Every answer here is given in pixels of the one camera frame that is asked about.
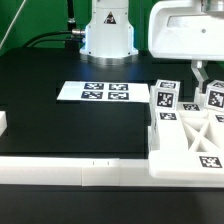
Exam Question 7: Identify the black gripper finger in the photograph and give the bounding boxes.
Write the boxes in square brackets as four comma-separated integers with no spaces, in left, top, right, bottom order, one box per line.
[191,60,208,91]

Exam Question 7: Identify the white chair backrest frame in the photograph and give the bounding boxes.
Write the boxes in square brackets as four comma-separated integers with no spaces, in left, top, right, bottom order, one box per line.
[148,90,224,183]

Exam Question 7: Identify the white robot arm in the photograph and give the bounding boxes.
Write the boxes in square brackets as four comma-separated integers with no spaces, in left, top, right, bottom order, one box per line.
[148,0,224,88]

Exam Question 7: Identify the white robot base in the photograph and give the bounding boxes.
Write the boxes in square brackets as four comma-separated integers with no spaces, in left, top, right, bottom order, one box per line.
[80,0,138,65]

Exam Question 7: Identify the white marker base plate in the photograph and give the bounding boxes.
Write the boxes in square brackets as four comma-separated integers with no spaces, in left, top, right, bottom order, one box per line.
[57,81,149,103]

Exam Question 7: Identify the black cable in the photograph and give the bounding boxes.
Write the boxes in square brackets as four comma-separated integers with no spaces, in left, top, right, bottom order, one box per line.
[24,29,87,48]

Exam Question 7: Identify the white fence left wall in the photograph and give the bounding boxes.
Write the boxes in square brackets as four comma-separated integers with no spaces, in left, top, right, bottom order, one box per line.
[0,111,7,136]

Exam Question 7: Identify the white fence wall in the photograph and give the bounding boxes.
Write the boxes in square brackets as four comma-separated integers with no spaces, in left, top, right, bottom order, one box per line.
[0,156,224,188]
[0,111,7,136]

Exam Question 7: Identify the white fence front wall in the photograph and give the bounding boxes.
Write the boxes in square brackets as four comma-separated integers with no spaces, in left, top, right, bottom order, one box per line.
[0,156,224,188]

